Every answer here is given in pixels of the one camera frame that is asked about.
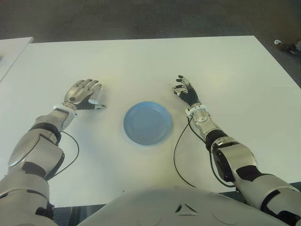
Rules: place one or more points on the blue plate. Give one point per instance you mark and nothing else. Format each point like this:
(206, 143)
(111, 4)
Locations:
(147, 123)

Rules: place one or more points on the grey robot torso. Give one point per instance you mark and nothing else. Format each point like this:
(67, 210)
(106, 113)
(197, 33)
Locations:
(152, 207)

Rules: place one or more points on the white side table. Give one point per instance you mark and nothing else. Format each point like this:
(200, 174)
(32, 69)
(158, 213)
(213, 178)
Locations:
(11, 51)

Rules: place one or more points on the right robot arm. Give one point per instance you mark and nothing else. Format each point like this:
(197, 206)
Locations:
(237, 155)

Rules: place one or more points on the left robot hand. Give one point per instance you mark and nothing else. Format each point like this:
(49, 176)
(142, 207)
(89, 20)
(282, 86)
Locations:
(78, 91)

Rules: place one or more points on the white charger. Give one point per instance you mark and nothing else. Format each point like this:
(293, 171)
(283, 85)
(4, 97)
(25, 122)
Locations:
(93, 102)

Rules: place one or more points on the small white floor object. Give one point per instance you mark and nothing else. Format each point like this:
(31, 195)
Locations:
(277, 42)

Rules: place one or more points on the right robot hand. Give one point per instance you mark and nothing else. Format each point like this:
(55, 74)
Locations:
(190, 94)

